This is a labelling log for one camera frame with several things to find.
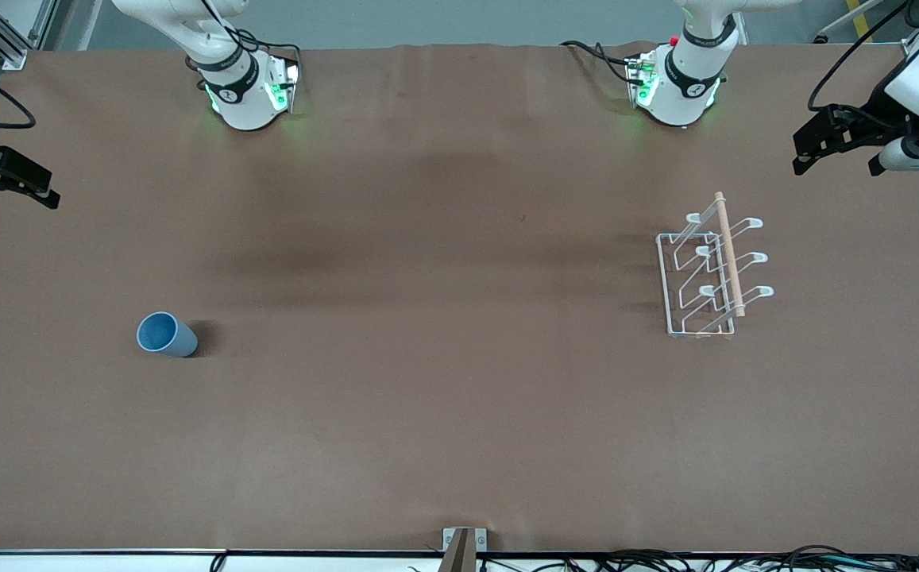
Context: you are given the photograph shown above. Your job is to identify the blue plastic cup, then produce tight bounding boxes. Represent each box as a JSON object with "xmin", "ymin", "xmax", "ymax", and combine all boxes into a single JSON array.
[{"xmin": 136, "ymin": 311, "xmax": 199, "ymax": 358}]

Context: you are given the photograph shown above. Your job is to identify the brown paper table cover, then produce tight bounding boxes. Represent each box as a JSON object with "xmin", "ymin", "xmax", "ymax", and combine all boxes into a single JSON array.
[{"xmin": 0, "ymin": 40, "xmax": 919, "ymax": 555}]

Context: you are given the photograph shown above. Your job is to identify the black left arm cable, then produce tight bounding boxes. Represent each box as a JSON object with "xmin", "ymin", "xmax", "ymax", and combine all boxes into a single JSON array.
[{"xmin": 807, "ymin": 0, "xmax": 917, "ymax": 112}]

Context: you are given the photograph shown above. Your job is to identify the white wire cup holder rack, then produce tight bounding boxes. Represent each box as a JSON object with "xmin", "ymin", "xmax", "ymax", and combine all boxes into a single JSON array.
[{"xmin": 656, "ymin": 191, "xmax": 775, "ymax": 340}]

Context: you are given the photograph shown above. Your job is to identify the aluminium frame profile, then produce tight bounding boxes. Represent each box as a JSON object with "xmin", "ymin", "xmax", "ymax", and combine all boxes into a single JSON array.
[{"xmin": 0, "ymin": 0, "xmax": 56, "ymax": 71}]

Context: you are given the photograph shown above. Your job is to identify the black left base cable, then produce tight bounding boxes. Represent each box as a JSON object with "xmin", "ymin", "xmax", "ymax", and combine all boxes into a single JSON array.
[{"xmin": 561, "ymin": 40, "xmax": 644, "ymax": 85}]

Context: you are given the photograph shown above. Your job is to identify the black base cable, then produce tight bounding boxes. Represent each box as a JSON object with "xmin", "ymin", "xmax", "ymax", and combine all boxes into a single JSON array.
[
  {"xmin": 561, "ymin": 40, "xmax": 644, "ymax": 85},
  {"xmin": 229, "ymin": 29, "xmax": 303, "ymax": 72}
]

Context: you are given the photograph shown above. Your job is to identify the black right base cable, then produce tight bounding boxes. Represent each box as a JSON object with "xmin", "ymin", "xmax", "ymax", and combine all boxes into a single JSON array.
[{"xmin": 229, "ymin": 29, "xmax": 303, "ymax": 72}]

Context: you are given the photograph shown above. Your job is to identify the black cable bundle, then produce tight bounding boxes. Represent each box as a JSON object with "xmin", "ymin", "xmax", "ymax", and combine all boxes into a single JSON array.
[{"xmin": 475, "ymin": 544, "xmax": 919, "ymax": 572}]

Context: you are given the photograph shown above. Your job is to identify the small metal bracket plate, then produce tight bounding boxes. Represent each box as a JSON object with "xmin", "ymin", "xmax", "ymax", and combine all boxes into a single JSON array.
[{"xmin": 442, "ymin": 528, "xmax": 488, "ymax": 553}]

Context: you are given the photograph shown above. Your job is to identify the dark camera mount post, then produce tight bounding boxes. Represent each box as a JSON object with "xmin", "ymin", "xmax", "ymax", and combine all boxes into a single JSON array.
[{"xmin": 437, "ymin": 529, "xmax": 477, "ymax": 572}]

